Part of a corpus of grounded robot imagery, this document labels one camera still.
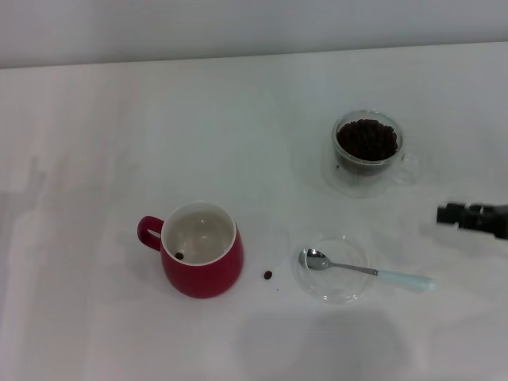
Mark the red ceramic mug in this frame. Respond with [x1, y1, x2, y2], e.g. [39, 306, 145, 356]
[137, 201, 245, 299]

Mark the clear glass dish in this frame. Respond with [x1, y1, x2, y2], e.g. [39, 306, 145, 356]
[293, 237, 376, 306]

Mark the double-wall glass cup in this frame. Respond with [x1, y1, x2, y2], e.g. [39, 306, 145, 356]
[321, 110, 422, 199]

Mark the blue-handled metal spoon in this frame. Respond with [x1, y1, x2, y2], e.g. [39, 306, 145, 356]
[298, 248, 437, 293]

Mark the coffee bean heap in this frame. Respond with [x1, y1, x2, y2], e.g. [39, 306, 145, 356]
[336, 117, 399, 160]

